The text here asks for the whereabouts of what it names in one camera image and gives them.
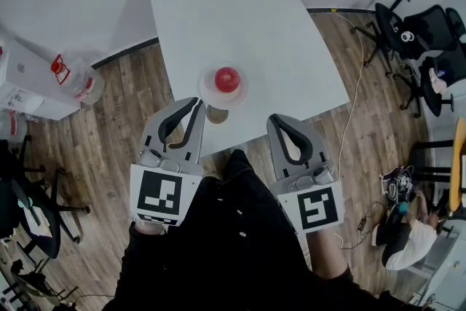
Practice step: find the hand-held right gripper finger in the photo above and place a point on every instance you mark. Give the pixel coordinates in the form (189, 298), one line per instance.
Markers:
(318, 149)
(277, 156)

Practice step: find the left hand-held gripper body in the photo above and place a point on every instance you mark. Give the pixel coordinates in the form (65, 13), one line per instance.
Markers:
(160, 193)

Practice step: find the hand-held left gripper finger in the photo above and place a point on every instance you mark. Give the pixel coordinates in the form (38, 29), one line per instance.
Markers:
(196, 142)
(153, 131)

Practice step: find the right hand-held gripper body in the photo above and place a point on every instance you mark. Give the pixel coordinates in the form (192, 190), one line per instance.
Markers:
(316, 207)

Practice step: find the clear glass plate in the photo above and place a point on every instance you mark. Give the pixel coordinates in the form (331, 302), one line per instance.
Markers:
(207, 91)

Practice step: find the red apple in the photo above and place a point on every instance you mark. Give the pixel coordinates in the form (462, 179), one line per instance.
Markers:
(227, 80)

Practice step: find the person's right forearm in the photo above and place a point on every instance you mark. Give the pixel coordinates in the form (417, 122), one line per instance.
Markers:
(327, 255)

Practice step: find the person's left forearm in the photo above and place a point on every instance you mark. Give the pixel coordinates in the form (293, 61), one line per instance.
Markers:
(147, 266)

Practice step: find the person's black clothing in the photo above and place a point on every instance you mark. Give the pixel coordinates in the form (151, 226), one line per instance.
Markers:
(225, 247)

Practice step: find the clear water jug red cap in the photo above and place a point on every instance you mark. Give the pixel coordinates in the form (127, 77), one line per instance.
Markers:
(12, 127)
(80, 82)

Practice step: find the white paper sheets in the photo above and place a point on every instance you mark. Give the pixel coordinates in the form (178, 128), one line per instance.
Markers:
(36, 224)

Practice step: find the white water dispenser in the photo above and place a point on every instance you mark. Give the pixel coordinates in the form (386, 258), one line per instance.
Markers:
(32, 83)

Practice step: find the white cloth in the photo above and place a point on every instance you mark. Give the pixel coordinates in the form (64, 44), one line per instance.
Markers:
(437, 82)

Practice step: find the teal small object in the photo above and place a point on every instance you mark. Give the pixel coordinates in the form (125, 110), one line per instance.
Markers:
(24, 204)

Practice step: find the yellow round table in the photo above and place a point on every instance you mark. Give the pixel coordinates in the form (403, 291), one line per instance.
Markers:
(457, 164)

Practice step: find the black mesh office chair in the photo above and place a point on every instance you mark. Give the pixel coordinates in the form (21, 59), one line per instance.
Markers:
(389, 25)
(451, 69)

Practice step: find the white headphones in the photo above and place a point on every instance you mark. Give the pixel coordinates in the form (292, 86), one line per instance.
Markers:
(407, 36)

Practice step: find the black stand frame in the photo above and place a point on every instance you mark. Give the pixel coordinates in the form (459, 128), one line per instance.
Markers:
(29, 282)

